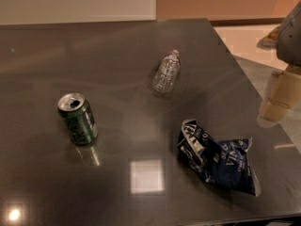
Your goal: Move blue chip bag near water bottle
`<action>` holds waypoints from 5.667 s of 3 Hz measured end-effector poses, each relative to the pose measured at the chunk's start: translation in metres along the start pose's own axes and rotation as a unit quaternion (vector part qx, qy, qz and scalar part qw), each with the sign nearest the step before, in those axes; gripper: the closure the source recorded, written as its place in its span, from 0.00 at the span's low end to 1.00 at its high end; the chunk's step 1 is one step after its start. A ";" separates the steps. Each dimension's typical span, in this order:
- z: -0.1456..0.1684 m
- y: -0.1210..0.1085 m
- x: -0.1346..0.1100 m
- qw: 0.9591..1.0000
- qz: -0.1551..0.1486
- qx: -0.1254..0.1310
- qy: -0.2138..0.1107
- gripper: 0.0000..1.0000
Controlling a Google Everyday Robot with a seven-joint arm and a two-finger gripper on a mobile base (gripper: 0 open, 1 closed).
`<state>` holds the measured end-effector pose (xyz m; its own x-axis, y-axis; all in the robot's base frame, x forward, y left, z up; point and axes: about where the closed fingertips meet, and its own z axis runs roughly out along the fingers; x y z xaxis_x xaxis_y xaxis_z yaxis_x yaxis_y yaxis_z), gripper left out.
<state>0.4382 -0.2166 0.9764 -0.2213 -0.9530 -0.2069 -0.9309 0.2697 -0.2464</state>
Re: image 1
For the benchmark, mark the green soda can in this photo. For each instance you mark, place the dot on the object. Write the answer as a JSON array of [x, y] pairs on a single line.
[[76, 112]]

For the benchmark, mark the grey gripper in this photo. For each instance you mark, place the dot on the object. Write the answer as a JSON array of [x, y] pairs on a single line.
[[291, 40]]

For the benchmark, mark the blue chip bag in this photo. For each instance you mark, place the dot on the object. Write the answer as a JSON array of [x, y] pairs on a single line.
[[222, 163]]

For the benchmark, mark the clear plastic water bottle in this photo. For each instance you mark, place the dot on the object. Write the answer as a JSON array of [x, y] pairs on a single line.
[[167, 72]]

